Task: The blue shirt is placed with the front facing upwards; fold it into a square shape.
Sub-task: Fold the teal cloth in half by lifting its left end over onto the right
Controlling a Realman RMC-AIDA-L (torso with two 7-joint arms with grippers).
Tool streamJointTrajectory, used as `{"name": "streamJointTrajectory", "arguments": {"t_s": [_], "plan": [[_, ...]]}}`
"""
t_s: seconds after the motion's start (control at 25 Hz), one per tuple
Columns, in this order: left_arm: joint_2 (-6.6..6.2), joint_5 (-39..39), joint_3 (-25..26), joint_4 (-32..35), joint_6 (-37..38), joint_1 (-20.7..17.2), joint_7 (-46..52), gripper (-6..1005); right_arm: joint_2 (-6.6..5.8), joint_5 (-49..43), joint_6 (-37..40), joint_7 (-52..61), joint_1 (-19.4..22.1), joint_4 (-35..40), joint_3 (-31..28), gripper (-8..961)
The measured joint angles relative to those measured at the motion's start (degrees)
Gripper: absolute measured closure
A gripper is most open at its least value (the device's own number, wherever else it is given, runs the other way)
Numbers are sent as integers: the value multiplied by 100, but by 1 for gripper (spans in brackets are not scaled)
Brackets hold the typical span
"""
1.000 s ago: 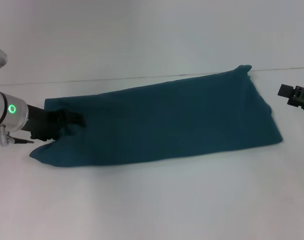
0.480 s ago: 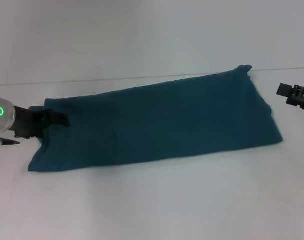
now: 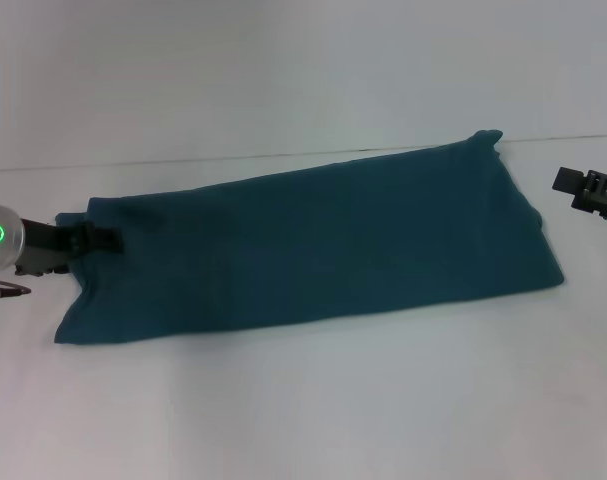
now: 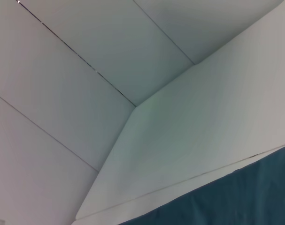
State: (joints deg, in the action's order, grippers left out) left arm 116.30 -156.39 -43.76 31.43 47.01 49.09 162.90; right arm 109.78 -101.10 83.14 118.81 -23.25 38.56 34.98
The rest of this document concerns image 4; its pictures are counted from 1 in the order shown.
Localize teal FREE print t-shirt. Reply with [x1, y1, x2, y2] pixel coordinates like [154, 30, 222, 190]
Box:
[117, 144, 285, 225]

